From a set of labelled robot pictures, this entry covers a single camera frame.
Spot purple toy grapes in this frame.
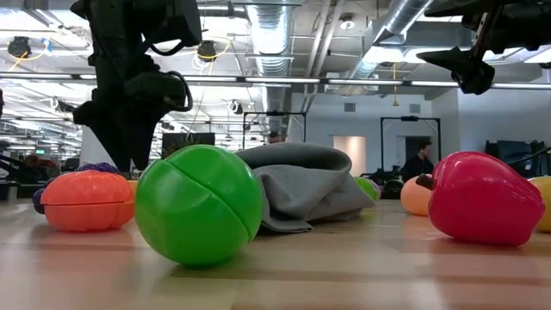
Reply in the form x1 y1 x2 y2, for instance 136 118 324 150
32 162 118 215

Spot smooth green toy fruit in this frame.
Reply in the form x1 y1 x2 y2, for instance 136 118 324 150
134 144 264 266

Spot potted succulent plant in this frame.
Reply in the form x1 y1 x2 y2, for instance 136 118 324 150
159 136 201 160

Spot peach toy fruit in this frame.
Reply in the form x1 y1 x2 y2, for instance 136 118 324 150
399 175 433 217

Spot grey cloth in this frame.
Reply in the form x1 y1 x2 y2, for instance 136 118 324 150
235 142 376 235

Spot black rectangular stand frame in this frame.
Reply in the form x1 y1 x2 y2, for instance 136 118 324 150
380 115 443 173

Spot yellow toy lemon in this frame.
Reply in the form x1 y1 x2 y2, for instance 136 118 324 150
528 176 551 234

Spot red toy strawberry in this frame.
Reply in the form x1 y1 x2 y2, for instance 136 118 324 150
415 151 546 248

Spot black background screen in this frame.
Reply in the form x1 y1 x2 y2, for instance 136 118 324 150
161 132 216 150

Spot white building column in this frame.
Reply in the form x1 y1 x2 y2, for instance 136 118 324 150
79 127 117 167

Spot wide silver ventilation duct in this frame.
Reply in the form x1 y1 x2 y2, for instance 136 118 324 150
245 0 298 143

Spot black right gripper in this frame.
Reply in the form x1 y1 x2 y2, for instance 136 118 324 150
415 0 551 96

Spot dark background monitor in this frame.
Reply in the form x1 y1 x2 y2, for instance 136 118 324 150
485 139 551 178

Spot black ceiling cable reel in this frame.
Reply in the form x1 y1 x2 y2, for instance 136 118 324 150
191 36 232 70
6 35 53 61

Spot oval green toy vegetable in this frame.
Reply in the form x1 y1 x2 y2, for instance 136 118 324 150
352 175 378 202

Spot long ceiling light bar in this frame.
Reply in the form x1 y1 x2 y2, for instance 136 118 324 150
0 71 551 90

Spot orange toy pumpkin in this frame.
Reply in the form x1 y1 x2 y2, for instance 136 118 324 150
40 170 136 233

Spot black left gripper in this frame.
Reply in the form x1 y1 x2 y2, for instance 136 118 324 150
71 68 194 173

